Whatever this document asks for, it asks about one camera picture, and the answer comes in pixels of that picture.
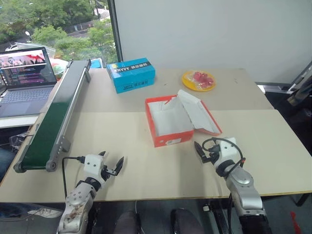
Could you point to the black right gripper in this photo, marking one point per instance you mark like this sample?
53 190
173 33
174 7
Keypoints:
212 157

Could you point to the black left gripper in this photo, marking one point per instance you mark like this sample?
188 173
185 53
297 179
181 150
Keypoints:
106 172

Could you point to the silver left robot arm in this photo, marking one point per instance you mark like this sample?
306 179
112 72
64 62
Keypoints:
75 202

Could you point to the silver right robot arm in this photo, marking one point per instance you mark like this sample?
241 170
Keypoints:
243 190

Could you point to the red cardboard box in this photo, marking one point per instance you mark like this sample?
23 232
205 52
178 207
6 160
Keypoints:
173 139

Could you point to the green conveyor belt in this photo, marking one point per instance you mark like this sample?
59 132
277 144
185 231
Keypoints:
54 109

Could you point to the blue cardboard box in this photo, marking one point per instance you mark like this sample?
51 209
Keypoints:
131 75

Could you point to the white wrapping paper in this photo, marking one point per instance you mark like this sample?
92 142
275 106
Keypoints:
168 117

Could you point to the dark rounded shape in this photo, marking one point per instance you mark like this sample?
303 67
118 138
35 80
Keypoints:
186 221
126 223

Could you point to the yellow round plate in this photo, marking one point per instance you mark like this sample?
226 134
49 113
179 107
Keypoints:
187 84

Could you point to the red sweets in clear bag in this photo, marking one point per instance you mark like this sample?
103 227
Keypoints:
202 79

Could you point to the white flat object under table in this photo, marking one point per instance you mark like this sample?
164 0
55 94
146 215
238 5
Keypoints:
45 212

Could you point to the clear crumpled plastic bag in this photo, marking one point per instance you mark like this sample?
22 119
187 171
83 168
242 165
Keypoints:
18 142

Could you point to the colourful plastic bag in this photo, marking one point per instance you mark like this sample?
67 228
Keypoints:
58 69

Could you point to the dark equipment with grey bar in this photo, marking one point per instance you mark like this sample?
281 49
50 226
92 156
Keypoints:
296 97

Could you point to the grey open laptop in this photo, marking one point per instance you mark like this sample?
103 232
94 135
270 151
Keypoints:
24 83

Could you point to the red plastic object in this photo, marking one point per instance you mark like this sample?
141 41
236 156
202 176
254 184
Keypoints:
295 221

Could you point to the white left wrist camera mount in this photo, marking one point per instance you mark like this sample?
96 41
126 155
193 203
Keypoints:
93 167

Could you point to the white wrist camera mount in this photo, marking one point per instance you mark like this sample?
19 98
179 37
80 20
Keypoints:
93 167
228 148

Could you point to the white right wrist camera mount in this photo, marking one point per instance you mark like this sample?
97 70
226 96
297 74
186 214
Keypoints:
228 148

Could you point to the black window frame post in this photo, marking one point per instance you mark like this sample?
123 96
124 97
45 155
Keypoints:
116 31

